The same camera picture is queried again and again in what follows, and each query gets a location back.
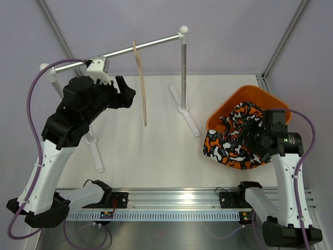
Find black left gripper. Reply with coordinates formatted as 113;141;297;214
82;76;135;124

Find rack post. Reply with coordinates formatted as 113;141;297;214
181;44;187;110
51;79;63;98

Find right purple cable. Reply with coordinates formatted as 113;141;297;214
208;108;317;250

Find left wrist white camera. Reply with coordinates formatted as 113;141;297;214
86;56;111;84

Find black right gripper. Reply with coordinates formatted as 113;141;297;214
234;118;270;157

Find orange camouflage shorts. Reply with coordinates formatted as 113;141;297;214
203;102;271;170

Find beige wooden hanger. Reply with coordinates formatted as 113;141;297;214
133;40;147;127

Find right rack foot base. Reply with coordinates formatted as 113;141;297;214
169;85;200;137

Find silver clothes rack rail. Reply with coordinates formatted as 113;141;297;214
43;26;189;82

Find right rack post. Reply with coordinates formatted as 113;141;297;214
181;44;187;110

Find orange plastic basket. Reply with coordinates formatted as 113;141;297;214
206;85;289;132

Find aluminium slotted rail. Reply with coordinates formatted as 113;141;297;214
67;210;240;222

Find left rack post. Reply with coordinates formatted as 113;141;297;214
51;79;63;98

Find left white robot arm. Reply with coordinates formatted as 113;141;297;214
6;76;136;229

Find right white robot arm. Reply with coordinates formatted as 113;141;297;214
235;108;323;249

